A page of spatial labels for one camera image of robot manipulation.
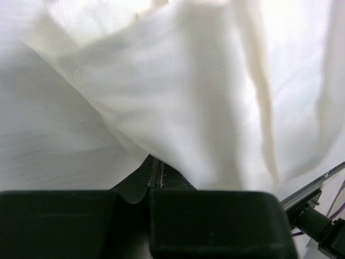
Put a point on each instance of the white skirt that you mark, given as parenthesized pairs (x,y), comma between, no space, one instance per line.
(232,94)

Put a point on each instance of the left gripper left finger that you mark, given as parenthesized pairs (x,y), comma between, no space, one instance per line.
(78,223)

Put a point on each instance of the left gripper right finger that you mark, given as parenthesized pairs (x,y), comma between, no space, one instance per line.
(190,223)

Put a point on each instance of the aluminium table rail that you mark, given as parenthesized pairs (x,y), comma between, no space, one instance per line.
(306,191)

